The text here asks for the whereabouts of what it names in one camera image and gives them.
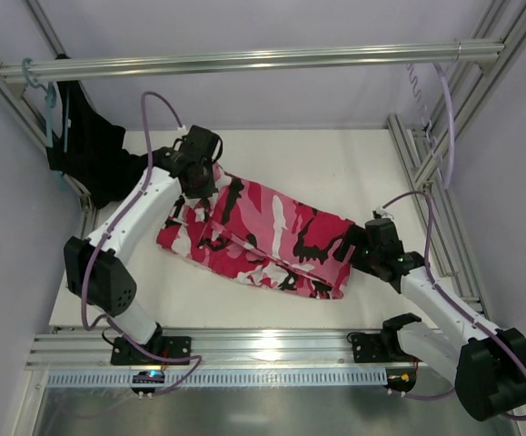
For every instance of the aluminium right frame rail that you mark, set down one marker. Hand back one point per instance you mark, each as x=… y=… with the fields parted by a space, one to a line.
x=423 y=149

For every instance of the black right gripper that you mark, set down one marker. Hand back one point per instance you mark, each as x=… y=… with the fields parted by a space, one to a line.
x=351 y=247

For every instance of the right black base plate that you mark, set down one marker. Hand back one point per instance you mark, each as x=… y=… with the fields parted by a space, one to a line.
x=377 y=348

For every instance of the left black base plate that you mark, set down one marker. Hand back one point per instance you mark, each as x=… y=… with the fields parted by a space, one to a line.
x=164 y=350

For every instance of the light blue clothes hanger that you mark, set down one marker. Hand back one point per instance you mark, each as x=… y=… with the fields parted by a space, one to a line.
x=53 y=118

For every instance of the black garment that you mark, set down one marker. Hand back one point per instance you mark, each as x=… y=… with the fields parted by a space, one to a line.
x=91 y=150

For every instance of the aluminium left frame post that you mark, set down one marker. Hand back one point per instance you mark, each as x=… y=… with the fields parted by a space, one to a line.
x=37 y=126

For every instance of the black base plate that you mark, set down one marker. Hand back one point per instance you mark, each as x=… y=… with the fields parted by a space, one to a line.
x=377 y=348
x=164 y=350

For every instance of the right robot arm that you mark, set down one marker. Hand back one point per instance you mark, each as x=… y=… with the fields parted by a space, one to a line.
x=485 y=364

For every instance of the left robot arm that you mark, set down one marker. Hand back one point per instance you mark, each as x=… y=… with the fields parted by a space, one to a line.
x=96 y=266

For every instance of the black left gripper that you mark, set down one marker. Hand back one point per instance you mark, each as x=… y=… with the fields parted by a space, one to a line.
x=200 y=180

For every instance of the slotted grey cable duct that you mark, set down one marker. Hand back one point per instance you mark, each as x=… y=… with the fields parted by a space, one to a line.
x=219 y=378

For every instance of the aluminium hanging rail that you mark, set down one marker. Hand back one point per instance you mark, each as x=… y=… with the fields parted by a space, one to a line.
x=477 y=50

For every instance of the pink camouflage trousers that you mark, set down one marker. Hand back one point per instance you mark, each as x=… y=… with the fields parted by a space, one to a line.
x=252 y=234

